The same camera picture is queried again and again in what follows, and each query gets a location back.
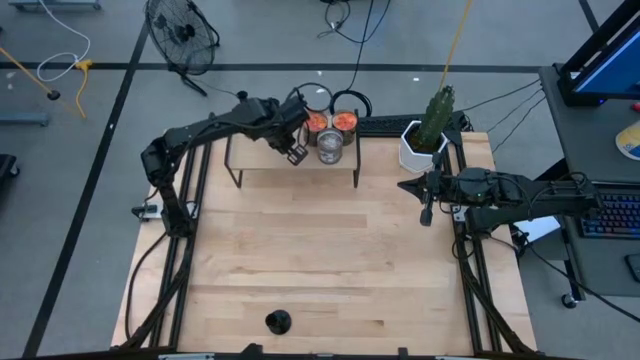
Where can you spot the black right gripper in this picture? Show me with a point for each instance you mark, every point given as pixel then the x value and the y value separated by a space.
pixel 450 187

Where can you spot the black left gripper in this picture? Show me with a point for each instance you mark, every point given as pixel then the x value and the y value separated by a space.
pixel 287 122

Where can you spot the tin can pictured label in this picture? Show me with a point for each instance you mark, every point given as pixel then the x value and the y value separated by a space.
pixel 330 142

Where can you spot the tin can orange label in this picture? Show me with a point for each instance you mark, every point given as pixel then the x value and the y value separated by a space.
pixel 319 124

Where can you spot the ribbed tin can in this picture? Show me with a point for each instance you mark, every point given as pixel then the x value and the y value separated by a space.
pixel 345 121

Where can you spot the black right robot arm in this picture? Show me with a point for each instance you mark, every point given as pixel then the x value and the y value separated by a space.
pixel 540 195

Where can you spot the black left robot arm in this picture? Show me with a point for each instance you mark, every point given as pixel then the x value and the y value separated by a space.
pixel 200 130

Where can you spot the white planter pot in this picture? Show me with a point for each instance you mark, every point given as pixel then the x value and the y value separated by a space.
pixel 412 157

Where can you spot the wooden shelf black legs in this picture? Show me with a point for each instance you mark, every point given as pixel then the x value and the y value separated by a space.
pixel 260 157

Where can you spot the black keyboard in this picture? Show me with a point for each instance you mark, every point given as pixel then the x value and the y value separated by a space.
pixel 385 125

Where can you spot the green cactus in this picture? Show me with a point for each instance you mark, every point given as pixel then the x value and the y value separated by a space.
pixel 437 115

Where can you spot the white paper sheet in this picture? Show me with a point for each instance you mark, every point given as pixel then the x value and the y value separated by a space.
pixel 542 230

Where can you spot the black floor fan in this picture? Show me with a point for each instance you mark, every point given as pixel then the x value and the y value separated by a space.
pixel 182 35

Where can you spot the grey desk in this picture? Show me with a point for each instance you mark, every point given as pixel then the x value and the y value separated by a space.
pixel 590 145

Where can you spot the black caster wheel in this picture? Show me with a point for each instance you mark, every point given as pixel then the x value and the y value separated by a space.
pixel 568 301

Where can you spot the backlit keyboard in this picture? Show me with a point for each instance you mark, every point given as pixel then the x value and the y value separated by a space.
pixel 617 220

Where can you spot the yellow blue round pad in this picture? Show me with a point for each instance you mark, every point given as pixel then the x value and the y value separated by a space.
pixel 631 142

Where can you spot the computer monitor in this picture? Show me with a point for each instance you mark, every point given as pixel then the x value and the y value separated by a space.
pixel 610 70

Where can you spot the yellow rod black foot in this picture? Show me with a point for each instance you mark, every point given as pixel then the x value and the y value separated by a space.
pixel 53 94

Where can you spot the grey metal base bar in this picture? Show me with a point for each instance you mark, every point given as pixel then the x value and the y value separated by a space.
pixel 25 119
pixel 55 5

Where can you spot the black wheeled base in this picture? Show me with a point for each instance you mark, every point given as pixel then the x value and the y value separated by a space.
pixel 7 165

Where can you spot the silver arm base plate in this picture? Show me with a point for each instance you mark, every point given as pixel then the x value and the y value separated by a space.
pixel 459 214
pixel 152 212

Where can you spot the black aluminium table frame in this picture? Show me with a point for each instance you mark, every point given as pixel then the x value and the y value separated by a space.
pixel 467 280

